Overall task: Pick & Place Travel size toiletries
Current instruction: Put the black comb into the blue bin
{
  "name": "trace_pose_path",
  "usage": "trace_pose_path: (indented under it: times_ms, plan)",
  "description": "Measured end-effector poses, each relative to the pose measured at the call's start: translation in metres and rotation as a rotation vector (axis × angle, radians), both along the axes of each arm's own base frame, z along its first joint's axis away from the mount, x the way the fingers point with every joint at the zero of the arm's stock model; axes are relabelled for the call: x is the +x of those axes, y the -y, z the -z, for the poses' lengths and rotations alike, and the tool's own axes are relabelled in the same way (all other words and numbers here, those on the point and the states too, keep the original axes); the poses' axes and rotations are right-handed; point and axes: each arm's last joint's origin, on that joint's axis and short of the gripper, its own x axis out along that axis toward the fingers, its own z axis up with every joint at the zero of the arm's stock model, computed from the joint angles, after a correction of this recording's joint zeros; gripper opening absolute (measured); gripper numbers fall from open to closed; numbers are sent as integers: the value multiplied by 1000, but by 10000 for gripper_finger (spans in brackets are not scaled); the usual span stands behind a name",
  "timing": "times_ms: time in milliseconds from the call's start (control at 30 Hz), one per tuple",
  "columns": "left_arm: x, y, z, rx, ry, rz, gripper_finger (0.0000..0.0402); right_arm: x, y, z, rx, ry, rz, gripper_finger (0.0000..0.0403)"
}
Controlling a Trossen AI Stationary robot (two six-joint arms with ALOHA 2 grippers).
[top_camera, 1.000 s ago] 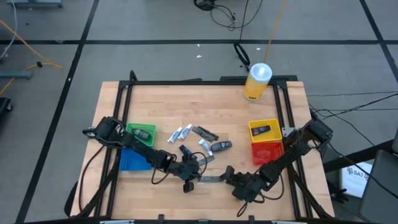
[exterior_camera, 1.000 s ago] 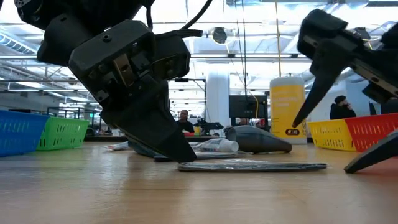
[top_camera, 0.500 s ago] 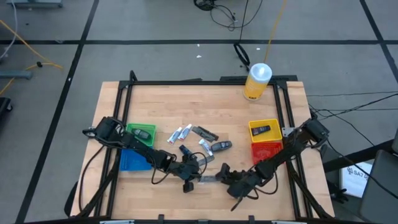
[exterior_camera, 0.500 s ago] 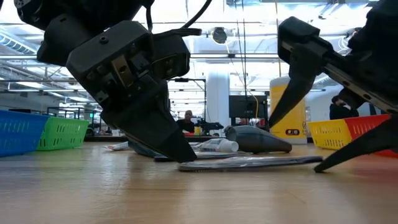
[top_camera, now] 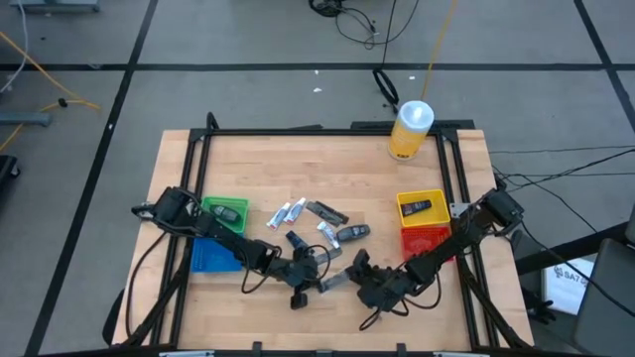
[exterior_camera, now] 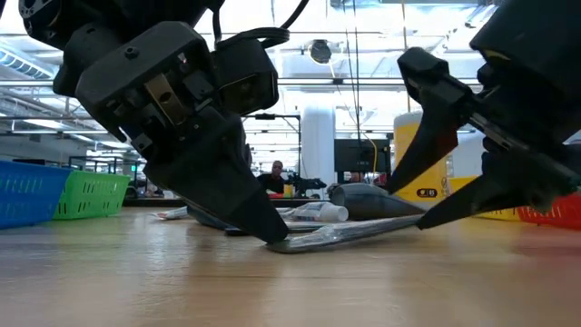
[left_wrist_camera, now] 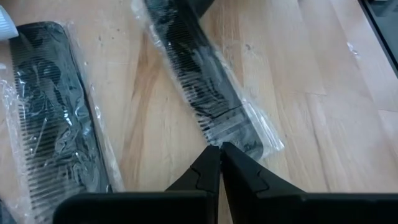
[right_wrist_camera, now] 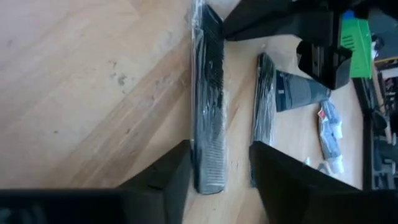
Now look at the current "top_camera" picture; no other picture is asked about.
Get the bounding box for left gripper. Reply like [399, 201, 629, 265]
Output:
[280, 250, 329, 294]

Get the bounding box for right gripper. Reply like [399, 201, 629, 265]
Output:
[345, 270, 406, 308]

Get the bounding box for clear toiletry packet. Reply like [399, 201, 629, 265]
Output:
[319, 270, 356, 294]
[312, 246, 343, 267]

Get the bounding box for dark blue tube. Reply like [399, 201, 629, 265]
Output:
[285, 230, 310, 252]

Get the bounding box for white toothpaste tube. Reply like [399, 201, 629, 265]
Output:
[316, 220, 341, 250]
[266, 201, 293, 232]
[283, 196, 308, 227]

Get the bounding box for dark grey deodorant bottle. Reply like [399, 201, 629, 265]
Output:
[211, 204, 243, 224]
[335, 223, 372, 244]

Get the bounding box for black comb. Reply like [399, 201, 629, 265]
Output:
[305, 199, 350, 228]

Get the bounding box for small black tube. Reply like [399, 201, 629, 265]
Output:
[399, 198, 433, 218]

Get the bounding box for red plastic basket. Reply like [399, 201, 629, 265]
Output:
[400, 223, 455, 264]

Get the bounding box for green plastic basket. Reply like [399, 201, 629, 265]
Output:
[200, 195, 251, 235]

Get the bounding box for yellow plastic basket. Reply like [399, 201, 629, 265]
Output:
[396, 188, 451, 229]

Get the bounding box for blue plastic basket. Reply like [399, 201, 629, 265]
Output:
[190, 236, 244, 274]

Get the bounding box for yellow wipes canister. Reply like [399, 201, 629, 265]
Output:
[387, 100, 436, 162]

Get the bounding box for black chair base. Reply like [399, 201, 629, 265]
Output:
[524, 290, 560, 326]

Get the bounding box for white labelled box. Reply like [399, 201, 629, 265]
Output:
[542, 257, 595, 316]

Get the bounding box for black metal floor bar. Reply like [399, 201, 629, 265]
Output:
[515, 221, 630, 277]

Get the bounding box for grey office chair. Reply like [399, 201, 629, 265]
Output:
[572, 205, 635, 357]

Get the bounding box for black floor object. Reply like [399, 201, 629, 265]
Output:
[0, 155, 21, 182]

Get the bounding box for grey metal table foot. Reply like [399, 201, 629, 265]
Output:
[22, 0, 100, 14]
[0, 111, 54, 128]

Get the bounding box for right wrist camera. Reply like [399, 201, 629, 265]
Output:
[351, 248, 372, 273]

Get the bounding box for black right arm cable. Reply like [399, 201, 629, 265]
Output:
[357, 271, 444, 332]

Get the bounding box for black aluminium rig frame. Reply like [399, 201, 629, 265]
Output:
[121, 112, 535, 356]

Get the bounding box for black strap loop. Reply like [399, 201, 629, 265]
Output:
[372, 67, 401, 114]

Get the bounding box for yellow hanging cord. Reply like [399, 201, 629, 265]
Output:
[420, 0, 460, 102]

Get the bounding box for black hanging cable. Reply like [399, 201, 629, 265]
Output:
[380, 0, 399, 68]

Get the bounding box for black floor cable coil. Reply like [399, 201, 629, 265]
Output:
[308, 0, 422, 51]

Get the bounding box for yellow floor cable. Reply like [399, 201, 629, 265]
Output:
[0, 32, 103, 153]

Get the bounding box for white floor cable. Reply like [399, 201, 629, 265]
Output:
[0, 0, 30, 95]

